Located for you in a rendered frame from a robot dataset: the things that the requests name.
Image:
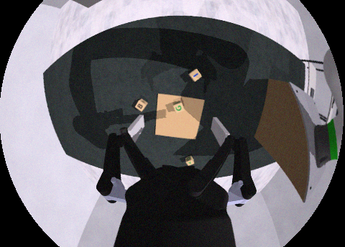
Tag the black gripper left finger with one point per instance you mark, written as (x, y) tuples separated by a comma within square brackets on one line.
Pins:
[(110, 185)]

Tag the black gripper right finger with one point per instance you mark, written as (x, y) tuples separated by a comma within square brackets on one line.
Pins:
[(242, 187)]

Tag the tan flat square mat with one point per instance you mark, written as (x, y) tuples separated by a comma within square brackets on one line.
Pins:
[(184, 124)]

